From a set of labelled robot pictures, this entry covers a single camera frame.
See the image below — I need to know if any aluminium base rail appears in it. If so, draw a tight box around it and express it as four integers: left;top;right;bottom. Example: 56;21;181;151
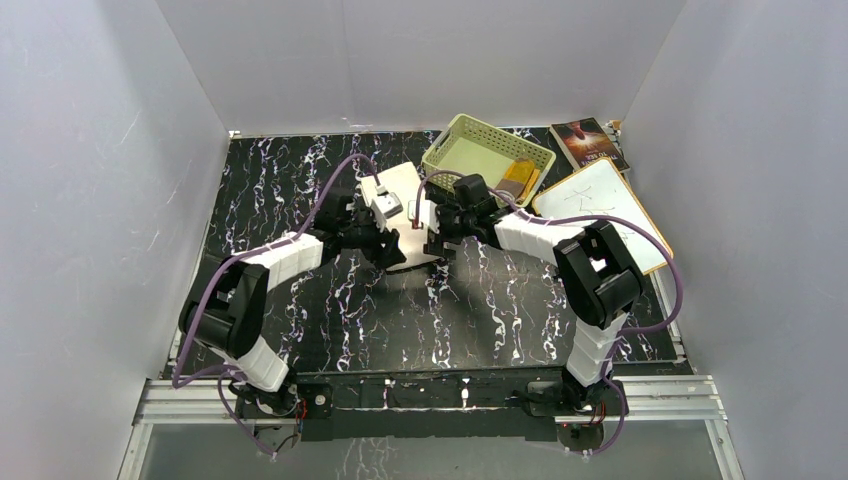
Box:
134;374;727;425

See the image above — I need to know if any brown and yellow towel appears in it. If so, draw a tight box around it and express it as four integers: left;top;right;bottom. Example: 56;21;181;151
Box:
494;159;541;203

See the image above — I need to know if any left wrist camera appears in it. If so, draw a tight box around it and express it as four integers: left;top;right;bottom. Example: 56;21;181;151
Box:
370;191;403;231

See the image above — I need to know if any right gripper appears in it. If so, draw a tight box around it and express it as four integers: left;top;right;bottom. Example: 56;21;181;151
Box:
423;197;476;258

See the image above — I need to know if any light green plastic basket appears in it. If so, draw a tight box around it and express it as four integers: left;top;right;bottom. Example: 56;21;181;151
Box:
421;113;556;207

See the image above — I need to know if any cream white towel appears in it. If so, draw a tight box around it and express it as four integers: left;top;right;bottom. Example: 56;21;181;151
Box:
379;161;438;273

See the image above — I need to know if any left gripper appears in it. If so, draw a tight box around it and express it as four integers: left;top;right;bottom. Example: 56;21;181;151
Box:
339;211;406;269

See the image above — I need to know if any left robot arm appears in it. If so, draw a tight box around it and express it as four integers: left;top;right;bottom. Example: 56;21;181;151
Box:
178;188;407;416

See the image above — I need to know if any dark cover book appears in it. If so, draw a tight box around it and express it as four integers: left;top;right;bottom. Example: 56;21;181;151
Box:
548;117;630;173

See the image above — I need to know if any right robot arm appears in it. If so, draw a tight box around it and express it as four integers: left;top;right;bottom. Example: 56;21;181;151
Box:
410;174;645;415

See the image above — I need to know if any whiteboard with wooden frame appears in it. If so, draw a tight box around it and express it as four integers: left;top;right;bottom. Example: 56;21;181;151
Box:
531;159;673;274

